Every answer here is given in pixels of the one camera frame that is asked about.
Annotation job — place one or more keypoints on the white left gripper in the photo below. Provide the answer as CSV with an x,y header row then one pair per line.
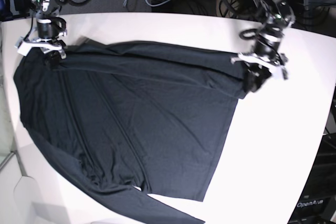
x,y
253,80

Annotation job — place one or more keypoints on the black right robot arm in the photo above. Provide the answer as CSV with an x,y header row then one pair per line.
x,y
46,29

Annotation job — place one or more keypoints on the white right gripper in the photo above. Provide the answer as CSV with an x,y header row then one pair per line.
x,y
52,48

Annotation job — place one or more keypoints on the black OpenArm base box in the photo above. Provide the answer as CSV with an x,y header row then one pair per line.
x,y
317,200

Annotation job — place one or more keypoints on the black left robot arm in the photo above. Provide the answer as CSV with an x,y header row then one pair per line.
x,y
277,15

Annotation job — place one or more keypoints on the dark long-sleeve shirt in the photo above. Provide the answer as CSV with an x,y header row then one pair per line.
x,y
125,121

